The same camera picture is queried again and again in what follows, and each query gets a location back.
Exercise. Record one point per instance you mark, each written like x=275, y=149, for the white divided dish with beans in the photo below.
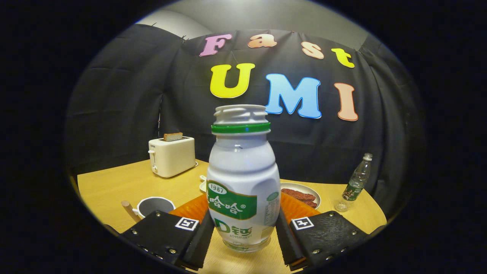
x=202, y=185

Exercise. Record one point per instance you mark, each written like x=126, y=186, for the white juice bottle green label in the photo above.
x=243, y=171

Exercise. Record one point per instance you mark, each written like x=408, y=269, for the red meat slice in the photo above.
x=311, y=204
x=298, y=195

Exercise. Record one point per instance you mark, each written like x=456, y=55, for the black backdrop cloth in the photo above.
x=114, y=106

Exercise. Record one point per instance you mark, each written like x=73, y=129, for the wooden table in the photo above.
x=114, y=190

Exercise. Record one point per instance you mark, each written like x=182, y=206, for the white round plate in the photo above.
x=312, y=192

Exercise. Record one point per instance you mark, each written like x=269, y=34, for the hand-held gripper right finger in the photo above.
x=285, y=243

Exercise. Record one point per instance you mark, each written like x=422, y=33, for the toasted bread slice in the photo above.
x=173, y=137

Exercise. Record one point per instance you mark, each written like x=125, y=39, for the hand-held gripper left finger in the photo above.
x=198, y=243

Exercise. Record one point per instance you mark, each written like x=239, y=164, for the clear plastic water bottle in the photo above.
x=355, y=186

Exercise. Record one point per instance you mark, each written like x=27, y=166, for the cream toaster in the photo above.
x=173, y=158

